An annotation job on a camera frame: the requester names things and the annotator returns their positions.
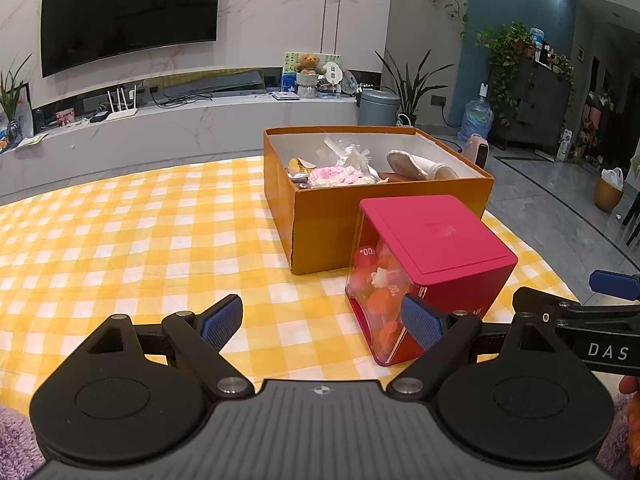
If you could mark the white round hand fan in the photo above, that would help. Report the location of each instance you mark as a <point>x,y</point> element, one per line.
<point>333,72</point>

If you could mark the grey fabric pot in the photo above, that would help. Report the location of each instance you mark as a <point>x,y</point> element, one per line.
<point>307,85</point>

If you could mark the white slipper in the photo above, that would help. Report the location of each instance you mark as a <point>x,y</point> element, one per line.
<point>420,164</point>

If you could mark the pink space heater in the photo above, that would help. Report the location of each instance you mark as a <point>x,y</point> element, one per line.
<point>477,150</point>

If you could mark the red lidded clear container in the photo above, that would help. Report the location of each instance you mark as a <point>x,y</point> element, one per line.
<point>435,230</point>

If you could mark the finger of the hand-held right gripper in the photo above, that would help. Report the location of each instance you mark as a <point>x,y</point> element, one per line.
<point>612,281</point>
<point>535,300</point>

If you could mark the flat white box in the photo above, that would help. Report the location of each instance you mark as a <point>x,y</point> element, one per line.
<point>286,95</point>

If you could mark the blue water jug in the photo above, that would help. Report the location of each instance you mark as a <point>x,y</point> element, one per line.
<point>476,117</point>

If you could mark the long-leaf potted plant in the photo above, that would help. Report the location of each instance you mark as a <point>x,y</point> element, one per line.
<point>412,85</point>

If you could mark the person's right hand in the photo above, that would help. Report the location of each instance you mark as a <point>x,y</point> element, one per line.
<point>632,387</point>

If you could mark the pink knitted item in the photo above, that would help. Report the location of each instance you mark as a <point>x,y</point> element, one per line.
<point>335,176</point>

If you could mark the orange cardboard box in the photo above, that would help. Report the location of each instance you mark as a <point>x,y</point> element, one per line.
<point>325,225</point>

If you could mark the green vine plant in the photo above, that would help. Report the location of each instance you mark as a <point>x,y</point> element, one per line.
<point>502,55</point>

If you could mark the small brown teddy bear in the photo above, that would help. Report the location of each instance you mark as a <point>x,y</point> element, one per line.
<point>307,63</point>

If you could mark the small photo frame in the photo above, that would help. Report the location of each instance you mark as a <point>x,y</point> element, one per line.
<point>65,117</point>

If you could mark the yellow basket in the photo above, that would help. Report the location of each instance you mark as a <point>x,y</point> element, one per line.
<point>609,197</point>

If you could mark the black television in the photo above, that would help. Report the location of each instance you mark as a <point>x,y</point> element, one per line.
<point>130,15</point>

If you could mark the wall power outlet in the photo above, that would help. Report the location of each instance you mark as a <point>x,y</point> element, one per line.
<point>438,101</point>

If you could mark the white bottle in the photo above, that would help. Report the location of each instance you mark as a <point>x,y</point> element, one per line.
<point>565,145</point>

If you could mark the grey pedal trash can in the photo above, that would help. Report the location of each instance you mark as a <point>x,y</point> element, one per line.
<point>379,109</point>

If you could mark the white router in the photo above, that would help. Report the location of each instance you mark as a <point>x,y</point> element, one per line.
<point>122,110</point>

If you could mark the decorative plate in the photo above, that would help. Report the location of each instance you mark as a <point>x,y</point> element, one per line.
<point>350,82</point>

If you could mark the yellow packet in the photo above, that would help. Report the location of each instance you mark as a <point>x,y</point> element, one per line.
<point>300,164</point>

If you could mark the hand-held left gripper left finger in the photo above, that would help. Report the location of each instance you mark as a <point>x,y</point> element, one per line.
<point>220,320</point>

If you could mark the blue patterned box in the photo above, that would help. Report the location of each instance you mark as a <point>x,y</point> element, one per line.
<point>290,82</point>

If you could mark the snack bags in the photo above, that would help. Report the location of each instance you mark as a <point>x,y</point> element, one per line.
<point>6,142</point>

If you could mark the white plastic bag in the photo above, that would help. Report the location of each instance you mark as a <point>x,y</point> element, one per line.
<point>614,177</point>

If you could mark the green picture board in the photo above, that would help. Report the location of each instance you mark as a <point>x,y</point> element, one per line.
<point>292,62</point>

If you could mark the sheet of paper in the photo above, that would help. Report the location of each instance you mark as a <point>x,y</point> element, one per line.
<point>31,141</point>

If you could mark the yellow checkered tablecloth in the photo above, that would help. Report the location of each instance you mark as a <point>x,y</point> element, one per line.
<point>150,235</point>

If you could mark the black flat device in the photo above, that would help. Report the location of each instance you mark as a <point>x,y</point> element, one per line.
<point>99,117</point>

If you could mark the clear plastic bag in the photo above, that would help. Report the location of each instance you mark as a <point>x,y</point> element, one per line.
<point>350,155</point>

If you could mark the potted grass plant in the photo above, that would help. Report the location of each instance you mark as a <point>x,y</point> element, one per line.
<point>12,100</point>

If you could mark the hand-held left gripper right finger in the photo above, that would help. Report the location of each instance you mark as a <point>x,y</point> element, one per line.
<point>420,320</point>

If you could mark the dark cabinet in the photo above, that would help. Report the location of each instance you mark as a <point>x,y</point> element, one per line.
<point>542,105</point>

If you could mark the white marble tv console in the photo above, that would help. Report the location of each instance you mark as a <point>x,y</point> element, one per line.
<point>200,120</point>

